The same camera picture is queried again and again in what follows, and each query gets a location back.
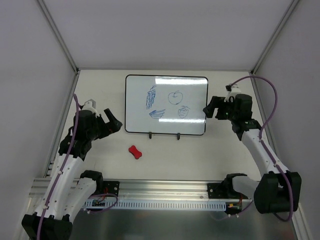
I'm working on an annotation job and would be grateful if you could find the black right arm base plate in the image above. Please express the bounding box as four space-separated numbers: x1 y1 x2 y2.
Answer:
206 181 253 200

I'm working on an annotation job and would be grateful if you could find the aluminium corner post right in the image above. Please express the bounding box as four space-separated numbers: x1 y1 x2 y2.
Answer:
250 0 300 74

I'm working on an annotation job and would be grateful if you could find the aluminium corner post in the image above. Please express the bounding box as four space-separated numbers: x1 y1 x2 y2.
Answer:
35 0 79 74
250 0 300 74

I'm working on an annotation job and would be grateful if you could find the white slotted cable duct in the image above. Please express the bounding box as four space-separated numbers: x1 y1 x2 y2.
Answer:
83 199 228 211

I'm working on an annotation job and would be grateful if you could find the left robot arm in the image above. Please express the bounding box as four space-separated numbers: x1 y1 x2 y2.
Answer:
21 107 123 240

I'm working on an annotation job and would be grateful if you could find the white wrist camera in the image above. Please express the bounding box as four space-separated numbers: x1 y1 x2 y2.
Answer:
224 84 242 103
80 99 98 114

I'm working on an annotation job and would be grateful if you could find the white whiteboard black frame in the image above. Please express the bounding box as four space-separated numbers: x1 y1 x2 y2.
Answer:
124 74 209 136

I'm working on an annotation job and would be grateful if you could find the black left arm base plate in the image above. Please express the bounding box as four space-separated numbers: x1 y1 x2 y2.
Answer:
102 180 120 197

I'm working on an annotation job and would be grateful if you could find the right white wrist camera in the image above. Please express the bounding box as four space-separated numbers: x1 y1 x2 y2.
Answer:
224 84 242 103

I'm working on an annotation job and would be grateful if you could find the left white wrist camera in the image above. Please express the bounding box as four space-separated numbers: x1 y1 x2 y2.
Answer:
80 99 98 114

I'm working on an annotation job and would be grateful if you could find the red whiteboard eraser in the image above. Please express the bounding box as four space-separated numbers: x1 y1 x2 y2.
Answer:
128 145 143 160

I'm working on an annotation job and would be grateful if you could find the aluminium corner post left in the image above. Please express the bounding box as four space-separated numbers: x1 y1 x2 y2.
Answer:
35 0 79 74

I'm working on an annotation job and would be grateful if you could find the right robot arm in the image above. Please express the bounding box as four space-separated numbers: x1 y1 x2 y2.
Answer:
203 93 302 215

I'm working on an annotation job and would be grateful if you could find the aluminium side rail right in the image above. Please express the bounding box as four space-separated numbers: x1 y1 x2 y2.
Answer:
251 75 288 176

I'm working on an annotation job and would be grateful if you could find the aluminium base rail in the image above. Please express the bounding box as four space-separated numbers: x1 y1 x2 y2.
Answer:
27 176 253 202

